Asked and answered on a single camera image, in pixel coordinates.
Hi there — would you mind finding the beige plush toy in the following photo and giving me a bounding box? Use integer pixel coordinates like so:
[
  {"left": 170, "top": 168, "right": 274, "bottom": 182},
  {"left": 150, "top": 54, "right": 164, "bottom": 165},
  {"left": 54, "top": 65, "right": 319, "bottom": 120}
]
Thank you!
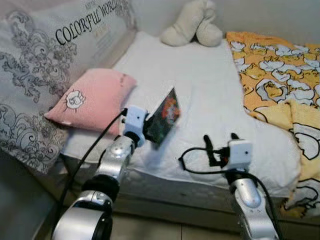
[{"left": 159, "top": 0, "right": 225, "bottom": 48}]

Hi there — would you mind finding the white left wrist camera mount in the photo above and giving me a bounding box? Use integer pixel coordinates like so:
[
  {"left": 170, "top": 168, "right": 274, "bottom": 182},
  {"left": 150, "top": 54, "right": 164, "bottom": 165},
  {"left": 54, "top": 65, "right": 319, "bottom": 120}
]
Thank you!
[{"left": 122, "top": 105, "right": 149, "bottom": 137}]

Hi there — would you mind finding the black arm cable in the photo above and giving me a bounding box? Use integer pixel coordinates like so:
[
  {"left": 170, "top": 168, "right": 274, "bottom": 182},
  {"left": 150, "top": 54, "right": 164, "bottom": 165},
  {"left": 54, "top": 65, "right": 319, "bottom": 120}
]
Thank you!
[
  {"left": 52, "top": 110, "right": 127, "bottom": 223},
  {"left": 178, "top": 146, "right": 279, "bottom": 240}
]

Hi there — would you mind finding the grey printed lettering headboard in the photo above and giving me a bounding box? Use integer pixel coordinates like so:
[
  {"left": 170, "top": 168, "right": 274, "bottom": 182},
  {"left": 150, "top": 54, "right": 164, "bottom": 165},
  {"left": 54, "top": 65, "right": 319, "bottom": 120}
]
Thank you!
[{"left": 0, "top": 0, "right": 139, "bottom": 175}]

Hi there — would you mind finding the dark picture book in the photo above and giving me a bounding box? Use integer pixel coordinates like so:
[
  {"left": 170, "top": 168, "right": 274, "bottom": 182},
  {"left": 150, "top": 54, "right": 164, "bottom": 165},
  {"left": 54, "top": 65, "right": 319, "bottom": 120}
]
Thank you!
[{"left": 146, "top": 87, "right": 181, "bottom": 147}]

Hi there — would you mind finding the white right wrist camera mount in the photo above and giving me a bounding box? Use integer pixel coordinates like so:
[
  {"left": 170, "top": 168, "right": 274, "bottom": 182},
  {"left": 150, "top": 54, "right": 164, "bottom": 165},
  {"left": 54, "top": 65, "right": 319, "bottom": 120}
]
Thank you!
[{"left": 226, "top": 139, "right": 254, "bottom": 172}]

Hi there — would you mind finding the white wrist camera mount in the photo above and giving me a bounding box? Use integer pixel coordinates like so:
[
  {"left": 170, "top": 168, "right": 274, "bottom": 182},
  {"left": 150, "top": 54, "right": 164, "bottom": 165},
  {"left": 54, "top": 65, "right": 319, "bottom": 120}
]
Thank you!
[
  {"left": 226, "top": 139, "right": 254, "bottom": 172},
  {"left": 122, "top": 105, "right": 149, "bottom": 137}
]

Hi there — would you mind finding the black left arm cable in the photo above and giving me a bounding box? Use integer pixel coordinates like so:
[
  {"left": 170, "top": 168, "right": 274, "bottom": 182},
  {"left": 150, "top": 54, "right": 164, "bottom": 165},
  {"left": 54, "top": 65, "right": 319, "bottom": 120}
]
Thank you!
[{"left": 52, "top": 110, "right": 127, "bottom": 223}]

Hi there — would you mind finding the beige bed frame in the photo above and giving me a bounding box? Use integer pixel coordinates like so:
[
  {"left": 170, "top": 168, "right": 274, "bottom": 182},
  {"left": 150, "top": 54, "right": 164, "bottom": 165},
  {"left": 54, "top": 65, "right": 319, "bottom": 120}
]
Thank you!
[{"left": 30, "top": 165, "right": 320, "bottom": 235}]

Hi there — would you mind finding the yellow duck print blanket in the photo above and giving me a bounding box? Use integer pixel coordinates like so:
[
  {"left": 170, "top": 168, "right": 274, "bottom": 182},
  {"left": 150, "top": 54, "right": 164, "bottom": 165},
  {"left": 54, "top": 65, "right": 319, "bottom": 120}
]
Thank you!
[{"left": 225, "top": 31, "right": 320, "bottom": 219}]

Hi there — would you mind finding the pink sheep print pillow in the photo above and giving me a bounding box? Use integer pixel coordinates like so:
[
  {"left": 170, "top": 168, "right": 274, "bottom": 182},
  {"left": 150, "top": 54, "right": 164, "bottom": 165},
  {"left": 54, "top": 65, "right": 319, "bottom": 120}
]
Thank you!
[{"left": 43, "top": 68, "right": 138, "bottom": 136}]

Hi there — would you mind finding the white quilted mattress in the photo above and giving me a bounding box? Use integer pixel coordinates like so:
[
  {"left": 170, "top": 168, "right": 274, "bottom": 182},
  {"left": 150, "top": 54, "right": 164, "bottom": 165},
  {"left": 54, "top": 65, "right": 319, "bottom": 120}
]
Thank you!
[{"left": 59, "top": 31, "right": 302, "bottom": 199}]

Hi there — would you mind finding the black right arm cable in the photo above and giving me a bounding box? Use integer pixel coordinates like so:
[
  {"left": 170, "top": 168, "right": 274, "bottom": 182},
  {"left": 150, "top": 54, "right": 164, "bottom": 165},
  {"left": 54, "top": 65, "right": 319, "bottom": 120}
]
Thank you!
[{"left": 178, "top": 146, "right": 279, "bottom": 240}]

